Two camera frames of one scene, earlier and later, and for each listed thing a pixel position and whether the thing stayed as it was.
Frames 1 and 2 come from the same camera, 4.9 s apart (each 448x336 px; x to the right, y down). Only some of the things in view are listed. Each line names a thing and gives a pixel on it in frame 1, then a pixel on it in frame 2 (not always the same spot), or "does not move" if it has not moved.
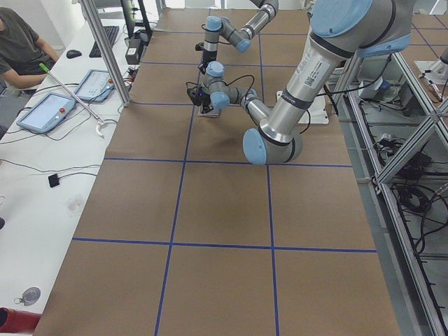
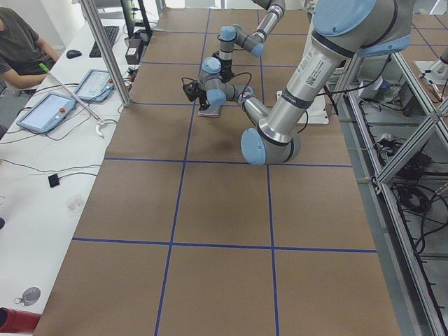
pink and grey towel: x=212 y=113 does not move
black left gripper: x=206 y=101 does not move
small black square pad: x=53 y=180 does not move
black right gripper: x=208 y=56 -> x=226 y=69
